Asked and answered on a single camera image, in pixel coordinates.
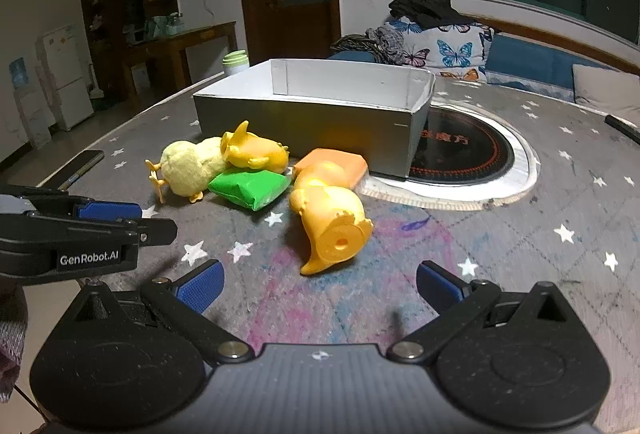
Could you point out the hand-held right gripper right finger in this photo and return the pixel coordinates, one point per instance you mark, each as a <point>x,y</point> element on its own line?
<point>440,286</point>

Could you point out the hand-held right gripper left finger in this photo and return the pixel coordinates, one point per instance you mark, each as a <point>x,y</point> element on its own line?
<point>200,286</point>

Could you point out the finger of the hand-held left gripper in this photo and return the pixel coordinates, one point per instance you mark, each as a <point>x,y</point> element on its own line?
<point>107,210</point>
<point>155,233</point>

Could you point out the yellow plush chick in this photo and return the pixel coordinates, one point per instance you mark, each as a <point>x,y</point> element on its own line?
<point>187,168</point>

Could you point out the green soft packet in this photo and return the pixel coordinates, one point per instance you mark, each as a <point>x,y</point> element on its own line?
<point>250,189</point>

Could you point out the large orange duck toy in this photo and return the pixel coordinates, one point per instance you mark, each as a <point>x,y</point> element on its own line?
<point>330,214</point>

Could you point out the small orange rubber duck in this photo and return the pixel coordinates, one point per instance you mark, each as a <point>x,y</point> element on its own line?
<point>260,151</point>

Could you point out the orange soft packet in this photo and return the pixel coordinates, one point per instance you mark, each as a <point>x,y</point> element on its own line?
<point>350,166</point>

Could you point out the white cardboard box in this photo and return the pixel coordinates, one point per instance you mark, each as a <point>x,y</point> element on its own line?
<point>310,123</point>

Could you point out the person's left forearm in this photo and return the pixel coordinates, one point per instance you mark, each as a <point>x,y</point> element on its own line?
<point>10,339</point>

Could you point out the black smartphone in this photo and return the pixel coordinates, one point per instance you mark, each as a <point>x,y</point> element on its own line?
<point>80,168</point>

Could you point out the grey star tablecloth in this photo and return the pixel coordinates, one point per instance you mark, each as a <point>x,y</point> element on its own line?
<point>550,264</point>

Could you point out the white water dispenser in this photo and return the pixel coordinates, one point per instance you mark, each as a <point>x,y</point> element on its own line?
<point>27,113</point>

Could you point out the white fridge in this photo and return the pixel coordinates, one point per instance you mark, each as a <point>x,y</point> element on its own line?
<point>65,73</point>

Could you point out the white jar with green lid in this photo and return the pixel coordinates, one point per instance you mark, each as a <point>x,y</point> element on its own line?
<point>236,62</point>

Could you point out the pale green bag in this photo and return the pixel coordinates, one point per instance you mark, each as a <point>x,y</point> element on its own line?
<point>167,26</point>

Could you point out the brown wooden desk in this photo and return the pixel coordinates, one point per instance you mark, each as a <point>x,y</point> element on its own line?
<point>200,36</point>

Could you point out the butterfly print pillow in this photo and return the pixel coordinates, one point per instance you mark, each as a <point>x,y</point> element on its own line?
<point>450,46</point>
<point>460,74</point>

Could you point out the blue sofa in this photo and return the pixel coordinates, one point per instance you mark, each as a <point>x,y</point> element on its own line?
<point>525,58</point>

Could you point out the black remote control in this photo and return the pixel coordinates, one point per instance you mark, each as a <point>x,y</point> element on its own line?
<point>625,126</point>

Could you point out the dark plaid clothes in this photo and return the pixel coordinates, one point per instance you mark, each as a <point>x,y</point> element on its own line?
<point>380,41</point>

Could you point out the grey cushion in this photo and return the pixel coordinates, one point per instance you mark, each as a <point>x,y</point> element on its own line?
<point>605,83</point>

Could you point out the black clothes pile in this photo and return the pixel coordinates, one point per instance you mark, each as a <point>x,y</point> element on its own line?
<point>430,8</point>

